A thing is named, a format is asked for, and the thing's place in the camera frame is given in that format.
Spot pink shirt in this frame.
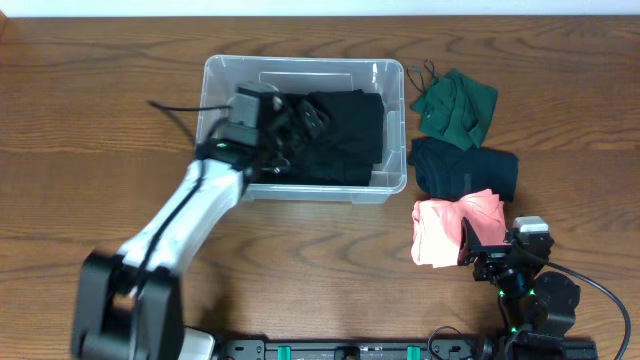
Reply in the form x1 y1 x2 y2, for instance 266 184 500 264
411 189 506 268

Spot black pants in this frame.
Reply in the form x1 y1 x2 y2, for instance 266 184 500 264
259 89 385 187

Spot dark teal garment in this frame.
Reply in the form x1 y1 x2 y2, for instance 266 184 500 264
407 138 519 202

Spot green garment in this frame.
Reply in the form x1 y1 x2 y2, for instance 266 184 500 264
406 59 499 150

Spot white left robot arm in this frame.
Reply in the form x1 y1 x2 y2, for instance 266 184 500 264
71 92 331 359

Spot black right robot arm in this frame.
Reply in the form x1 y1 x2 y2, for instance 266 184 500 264
458 216 580 339

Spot clear plastic storage bin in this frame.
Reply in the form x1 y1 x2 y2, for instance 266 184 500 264
200 55 407 204

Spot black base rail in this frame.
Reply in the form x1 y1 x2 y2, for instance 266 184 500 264
212 339 599 360

